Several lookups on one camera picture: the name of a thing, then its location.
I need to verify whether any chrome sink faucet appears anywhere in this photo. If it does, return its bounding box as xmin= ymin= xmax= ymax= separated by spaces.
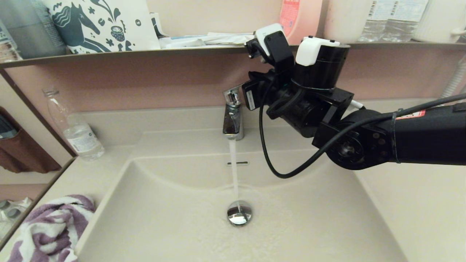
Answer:
xmin=222 ymin=102 xmax=244 ymax=141

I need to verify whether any white round plastic container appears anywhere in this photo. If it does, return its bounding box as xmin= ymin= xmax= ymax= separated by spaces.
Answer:
xmin=323 ymin=0 xmax=374 ymax=43

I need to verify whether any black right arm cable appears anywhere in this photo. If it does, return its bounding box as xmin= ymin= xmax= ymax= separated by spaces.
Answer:
xmin=258 ymin=78 xmax=466 ymax=179

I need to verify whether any grey translucent pouch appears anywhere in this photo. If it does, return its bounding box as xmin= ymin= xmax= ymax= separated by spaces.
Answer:
xmin=0 ymin=0 xmax=68 ymax=59

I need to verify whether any dark framed side mirror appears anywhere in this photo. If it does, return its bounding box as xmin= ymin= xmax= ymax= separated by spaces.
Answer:
xmin=0 ymin=69 xmax=77 ymax=251

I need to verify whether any running water stream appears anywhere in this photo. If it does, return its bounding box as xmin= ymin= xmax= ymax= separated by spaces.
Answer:
xmin=229 ymin=139 xmax=242 ymax=215

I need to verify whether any white bag with horse print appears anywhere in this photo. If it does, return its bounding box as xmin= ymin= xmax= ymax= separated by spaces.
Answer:
xmin=41 ymin=0 xmax=161 ymax=54

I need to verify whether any pink lotion bottle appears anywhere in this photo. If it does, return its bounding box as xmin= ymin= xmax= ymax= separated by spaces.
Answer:
xmin=279 ymin=0 xmax=323 ymax=46

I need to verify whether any chrome faucet lever handle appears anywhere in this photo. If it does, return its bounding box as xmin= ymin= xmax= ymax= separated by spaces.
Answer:
xmin=224 ymin=84 xmax=244 ymax=106

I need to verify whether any white coiled appliance cord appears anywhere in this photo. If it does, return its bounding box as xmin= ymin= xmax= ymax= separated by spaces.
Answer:
xmin=441 ymin=65 xmax=466 ymax=99

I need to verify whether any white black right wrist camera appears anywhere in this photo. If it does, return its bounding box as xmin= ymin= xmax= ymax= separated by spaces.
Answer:
xmin=246 ymin=24 xmax=295 ymax=73

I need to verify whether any white plastic sachet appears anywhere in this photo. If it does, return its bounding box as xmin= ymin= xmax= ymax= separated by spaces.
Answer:
xmin=159 ymin=36 xmax=206 ymax=49
xmin=204 ymin=32 xmax=257 ymax=46

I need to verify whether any purple white striped towel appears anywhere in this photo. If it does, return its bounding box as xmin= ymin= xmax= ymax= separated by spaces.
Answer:
xmin=7 ymin=195 xmax=96 ymax=262

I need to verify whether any clear bottle without cap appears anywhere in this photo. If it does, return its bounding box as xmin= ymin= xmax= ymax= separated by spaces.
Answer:
xmin=43 ymin=88 xmax=105 ymax=161

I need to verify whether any brown wall shelf ledge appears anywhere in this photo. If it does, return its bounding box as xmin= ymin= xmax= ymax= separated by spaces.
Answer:
xmin=0 ymin=41 xmax=466 ymax=70

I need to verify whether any printed cardboard packet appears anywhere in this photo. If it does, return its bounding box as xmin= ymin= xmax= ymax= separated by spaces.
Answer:
xmin=0 ymin=16 xmax=22 ymax=62

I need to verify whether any white mug on shelf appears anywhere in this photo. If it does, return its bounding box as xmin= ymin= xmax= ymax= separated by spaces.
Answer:
xmin=411 ymin=0 xmax=466 ymax=43

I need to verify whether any chrome sink drain stopper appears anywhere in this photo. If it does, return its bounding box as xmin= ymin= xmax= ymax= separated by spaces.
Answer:
xmin=227 ymin=200 xmax=253 ymax=227

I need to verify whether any beige ceramic sink basin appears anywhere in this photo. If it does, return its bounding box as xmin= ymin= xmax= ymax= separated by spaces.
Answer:
xmin=75 ymin=124 xmax=414 ymax=262

